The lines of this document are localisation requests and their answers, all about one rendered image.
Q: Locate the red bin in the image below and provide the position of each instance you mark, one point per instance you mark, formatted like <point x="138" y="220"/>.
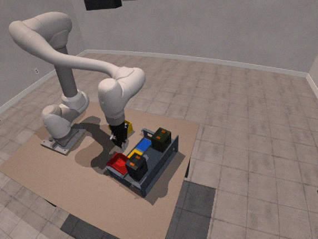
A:
<point x="118" y="162"/>

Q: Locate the dark grey metal shelf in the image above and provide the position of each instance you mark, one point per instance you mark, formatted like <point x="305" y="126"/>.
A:
<point x="156" y="163"/>

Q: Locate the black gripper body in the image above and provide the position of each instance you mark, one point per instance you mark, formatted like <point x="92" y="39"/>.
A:
<point x="116" y="129"/>

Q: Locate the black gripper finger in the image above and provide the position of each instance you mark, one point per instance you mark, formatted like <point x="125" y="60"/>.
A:
<point x="117" y="142"/>
<point x="122" y="136"/>

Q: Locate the yellow bin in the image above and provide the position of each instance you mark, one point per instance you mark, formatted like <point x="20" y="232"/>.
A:
<point x="129" y="126"/>

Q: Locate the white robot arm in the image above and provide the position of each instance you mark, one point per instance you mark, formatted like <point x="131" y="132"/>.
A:
<point x="34" y="36"/>

